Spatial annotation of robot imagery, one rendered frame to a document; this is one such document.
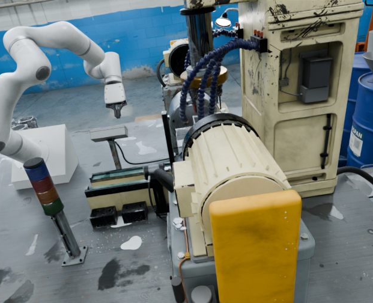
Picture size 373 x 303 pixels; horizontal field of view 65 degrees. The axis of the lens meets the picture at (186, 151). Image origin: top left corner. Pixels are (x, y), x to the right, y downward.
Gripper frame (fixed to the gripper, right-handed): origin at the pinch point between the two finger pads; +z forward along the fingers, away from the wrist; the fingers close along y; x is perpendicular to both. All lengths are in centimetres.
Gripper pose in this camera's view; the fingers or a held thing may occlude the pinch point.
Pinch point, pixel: (117, 113)
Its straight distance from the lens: 150.0
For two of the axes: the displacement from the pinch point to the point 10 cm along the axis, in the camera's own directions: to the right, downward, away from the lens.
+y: 9.9, -1.5, 0.0
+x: 0.3, 1.5, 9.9
